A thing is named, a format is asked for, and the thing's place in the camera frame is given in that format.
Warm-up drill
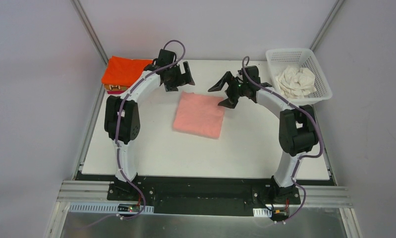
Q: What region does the pink t-shirt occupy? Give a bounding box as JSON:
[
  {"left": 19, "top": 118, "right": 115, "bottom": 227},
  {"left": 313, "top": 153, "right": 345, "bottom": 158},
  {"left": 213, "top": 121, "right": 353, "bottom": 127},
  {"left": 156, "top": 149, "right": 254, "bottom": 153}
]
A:
[{"left": 173, "top": 92, "right": 225, "bottom": 139}]

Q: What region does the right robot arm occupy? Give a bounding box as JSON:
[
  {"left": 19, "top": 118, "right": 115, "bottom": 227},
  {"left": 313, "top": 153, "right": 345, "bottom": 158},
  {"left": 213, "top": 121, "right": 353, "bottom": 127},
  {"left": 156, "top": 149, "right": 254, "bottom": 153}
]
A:
[{"left": 208, "top": 65, "right": 319, "bottom": 195}]

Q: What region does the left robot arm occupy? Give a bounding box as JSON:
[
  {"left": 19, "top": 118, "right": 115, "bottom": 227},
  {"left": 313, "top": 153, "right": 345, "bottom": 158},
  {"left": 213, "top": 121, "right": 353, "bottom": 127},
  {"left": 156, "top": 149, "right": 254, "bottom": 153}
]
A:
[{"left": 104, "top": 49, "right": 195, "bottom": 182}]

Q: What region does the orange folded t-shirt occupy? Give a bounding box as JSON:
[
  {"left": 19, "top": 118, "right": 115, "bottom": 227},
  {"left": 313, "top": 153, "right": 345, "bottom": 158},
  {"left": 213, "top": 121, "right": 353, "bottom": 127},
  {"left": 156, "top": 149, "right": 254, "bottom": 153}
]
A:
[{"left": 101, "top": 56, "right": 152, "bottom": 87}]

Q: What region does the white crumpled t-shirt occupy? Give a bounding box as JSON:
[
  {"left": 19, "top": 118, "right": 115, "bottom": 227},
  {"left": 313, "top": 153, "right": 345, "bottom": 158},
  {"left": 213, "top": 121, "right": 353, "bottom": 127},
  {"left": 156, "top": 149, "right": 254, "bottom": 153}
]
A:
[{"left": 275, "top": 65, "right": 317, "bottom": 99}]

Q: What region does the white plastic basket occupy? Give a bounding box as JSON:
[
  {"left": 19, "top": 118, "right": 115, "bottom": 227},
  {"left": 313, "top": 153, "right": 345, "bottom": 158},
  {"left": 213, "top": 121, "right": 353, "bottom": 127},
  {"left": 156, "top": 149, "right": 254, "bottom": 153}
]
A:
[{"left": 266, "top": 48, "right": 333, "bottom": 105}]

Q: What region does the magenta folded t-shirt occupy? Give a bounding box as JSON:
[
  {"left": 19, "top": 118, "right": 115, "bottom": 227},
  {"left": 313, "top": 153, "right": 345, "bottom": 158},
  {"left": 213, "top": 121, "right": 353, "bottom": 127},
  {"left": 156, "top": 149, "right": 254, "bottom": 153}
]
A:
[{"left": 107, "top": 91, "right": 123, "bottom": 95}]

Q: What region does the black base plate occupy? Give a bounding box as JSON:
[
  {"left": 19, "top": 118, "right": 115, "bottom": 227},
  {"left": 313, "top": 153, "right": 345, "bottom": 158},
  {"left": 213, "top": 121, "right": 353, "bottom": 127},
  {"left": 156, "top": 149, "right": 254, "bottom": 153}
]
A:
[{"left": 107, "top": 176, "right": 301, "bottom": 217}]

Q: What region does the left corner frame post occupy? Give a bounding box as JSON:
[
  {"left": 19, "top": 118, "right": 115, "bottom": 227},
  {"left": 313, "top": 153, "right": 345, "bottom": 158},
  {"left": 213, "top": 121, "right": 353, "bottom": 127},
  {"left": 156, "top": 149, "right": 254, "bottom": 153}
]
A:
[{"left": 70, "top": 0, "right": 109, "bottom": 65}]

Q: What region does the corner frame post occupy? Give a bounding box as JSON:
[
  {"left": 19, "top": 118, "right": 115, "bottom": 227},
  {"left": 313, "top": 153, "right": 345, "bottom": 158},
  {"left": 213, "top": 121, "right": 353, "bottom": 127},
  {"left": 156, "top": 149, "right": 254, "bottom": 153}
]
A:
[
  {"left": 70, "top": 0, "right": 109, "bottom": 65},
  {"left": 309, "top": 0, "right": 346, "bottom": 52}
]

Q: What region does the right white cable duct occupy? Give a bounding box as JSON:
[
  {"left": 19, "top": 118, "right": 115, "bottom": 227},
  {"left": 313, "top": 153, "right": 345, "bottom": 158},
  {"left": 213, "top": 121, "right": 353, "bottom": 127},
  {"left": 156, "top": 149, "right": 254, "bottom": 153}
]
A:
[{"left": 253, "top": 208, "right": 272, "bottom": 218}]

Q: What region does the white cable duct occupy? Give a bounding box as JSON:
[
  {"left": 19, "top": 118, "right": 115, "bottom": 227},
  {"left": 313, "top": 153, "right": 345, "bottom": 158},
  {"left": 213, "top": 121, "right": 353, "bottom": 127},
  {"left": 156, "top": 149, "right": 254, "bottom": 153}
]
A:
[
  {"left": 253, "top": 208, "right": 272, "bottom": 218},
  {"left": 68, "top": 202, "right": 143, "bottom": 215}
]

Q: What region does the right corner frame post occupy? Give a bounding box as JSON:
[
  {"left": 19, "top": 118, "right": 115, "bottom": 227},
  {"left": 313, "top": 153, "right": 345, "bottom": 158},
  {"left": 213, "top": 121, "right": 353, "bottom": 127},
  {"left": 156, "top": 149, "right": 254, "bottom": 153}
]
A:
[{"left": 309, "top": 0, "right": 346, "bottom": 52}]

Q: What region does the aluminium rail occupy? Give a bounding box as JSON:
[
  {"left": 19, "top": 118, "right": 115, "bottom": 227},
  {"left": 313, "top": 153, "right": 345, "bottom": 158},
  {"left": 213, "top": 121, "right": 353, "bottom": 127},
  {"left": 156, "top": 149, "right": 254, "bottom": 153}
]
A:
[{"left": 57, "top": 180, "right": 353, "bottom": 208}]

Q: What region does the left white cable duct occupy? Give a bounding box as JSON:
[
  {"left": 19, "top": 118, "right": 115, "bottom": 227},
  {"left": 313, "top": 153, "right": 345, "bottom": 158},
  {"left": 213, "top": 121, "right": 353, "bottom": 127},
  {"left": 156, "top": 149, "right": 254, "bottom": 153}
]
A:
[{"left": 68, "top": 202, "right": 143, "bottom": 215}]

